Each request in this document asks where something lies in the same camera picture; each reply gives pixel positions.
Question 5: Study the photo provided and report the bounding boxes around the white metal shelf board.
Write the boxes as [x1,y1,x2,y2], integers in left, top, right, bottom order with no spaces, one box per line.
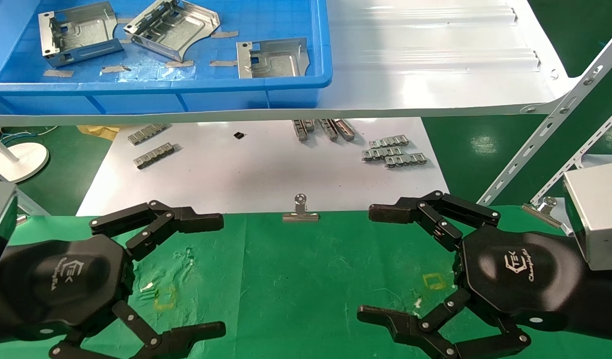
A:
[0,0,581,127]

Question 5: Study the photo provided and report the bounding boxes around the sheet metal bracket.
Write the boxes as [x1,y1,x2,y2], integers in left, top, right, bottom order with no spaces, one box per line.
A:
[124,0,220,63]
[38,1,124,68]
[236,37,310,79]

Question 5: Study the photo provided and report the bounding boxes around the blue plastic bin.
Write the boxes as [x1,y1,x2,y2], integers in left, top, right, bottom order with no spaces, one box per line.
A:
[0,0,333,116]

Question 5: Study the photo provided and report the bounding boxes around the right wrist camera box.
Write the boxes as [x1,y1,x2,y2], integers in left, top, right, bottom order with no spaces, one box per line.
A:
[563,163,612,272]

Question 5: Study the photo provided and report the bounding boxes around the white perforated rack post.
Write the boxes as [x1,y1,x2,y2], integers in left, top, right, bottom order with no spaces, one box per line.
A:
[17,191,50,216]
[530,102,612,205]
[478,22,612,206]

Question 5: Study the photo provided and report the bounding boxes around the green table mat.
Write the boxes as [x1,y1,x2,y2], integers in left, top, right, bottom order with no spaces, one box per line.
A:
[0,205,612,359]

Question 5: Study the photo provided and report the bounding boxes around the white lamp base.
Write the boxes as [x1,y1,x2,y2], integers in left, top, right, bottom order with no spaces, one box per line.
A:
[0,131,50,183]

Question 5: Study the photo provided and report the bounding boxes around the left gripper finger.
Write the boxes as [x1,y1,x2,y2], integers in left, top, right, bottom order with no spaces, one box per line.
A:
[90,200,224,261]

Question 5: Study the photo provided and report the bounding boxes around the thin loose cables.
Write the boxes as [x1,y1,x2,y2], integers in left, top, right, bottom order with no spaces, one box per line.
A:
[0,126,59,141]

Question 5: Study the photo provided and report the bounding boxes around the yellow crumpled bag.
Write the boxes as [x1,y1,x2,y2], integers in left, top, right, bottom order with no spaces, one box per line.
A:
[76,125,120,142]

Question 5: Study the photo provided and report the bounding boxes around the white lower shelf board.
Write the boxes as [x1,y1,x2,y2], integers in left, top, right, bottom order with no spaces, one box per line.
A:
[76,118,451,216]

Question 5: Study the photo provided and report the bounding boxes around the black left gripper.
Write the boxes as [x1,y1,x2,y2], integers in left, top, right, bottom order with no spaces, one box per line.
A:
[0,234,226,359]

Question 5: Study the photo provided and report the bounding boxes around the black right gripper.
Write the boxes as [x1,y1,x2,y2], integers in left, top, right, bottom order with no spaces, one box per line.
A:
[357,190,612,359]

